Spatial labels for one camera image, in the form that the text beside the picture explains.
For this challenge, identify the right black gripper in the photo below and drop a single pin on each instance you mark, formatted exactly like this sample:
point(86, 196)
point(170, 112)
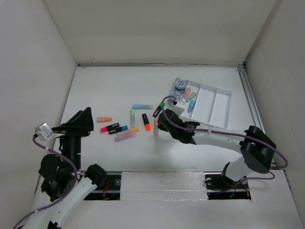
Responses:
point(161, 126)

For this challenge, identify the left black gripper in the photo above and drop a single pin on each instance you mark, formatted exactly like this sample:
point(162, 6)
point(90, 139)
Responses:
point(81, 125)

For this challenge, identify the orange cap clear marker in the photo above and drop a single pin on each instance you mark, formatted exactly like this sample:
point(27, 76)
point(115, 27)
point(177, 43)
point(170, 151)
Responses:
point(156, 130)

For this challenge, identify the blue eraser case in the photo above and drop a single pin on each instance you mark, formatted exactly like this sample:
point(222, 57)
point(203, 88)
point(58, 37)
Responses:
point(191, 106)

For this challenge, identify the orange cap black highlighter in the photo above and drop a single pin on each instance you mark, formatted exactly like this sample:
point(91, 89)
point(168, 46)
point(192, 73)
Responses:
point(146, 122)

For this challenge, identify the green cap black highlighter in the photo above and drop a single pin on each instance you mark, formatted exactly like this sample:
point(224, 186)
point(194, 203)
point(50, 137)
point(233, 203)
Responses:
point(158, 109)

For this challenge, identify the purple translucent marker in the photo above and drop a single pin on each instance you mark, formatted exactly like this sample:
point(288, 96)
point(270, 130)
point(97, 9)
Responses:
point(125, 137)

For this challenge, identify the green eraser case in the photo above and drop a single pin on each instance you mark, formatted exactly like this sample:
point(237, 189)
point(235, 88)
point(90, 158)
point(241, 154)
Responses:
point(191, 97)

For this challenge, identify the pink eraser case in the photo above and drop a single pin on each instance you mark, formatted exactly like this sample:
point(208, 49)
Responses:
point(186, 93)

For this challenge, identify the yellow cap translucent marker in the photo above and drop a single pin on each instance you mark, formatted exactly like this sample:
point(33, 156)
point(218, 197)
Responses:
point(132, 130)

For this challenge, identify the blue patterned tape roll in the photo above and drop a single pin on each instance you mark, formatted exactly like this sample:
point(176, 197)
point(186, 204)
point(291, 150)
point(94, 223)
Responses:
point(180, 84)

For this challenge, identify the blue cap clear marker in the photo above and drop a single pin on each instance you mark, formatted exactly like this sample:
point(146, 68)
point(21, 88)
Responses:
point(142, 107)

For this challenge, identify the green cap clear marker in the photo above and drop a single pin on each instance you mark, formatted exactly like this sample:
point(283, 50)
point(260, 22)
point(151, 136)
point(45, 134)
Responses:
point(132, 118)

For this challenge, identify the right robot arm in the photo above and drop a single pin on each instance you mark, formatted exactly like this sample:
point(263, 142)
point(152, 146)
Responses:
point(234, 172)

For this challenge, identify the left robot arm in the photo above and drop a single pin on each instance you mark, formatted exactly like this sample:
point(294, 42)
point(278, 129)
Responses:
point(62, 188)

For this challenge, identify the pink cap black highlighter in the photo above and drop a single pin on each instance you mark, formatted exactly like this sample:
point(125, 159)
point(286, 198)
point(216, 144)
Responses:
point(109, 128)

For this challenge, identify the white divided organizer tray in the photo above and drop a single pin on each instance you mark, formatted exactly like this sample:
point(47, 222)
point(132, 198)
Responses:
point(212, 105)

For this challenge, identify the blue cap black highlighter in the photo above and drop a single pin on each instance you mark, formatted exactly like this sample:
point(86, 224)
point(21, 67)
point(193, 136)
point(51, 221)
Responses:
point(118, 129)

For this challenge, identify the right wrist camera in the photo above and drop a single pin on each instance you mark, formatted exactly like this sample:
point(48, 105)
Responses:
point(179, 108)

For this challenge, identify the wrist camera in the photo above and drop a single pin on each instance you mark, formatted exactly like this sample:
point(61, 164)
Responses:
point(179, 108)
point(44, 132)

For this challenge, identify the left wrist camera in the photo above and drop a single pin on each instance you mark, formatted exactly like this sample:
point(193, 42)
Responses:
point(44, 132)

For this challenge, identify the metal mounting rail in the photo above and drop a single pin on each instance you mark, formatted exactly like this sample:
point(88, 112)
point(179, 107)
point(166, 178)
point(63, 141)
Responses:
point(163, 186)

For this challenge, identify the aluminium frame profile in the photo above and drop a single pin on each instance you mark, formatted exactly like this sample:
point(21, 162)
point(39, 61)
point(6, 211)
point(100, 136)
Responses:
point(255, 114)

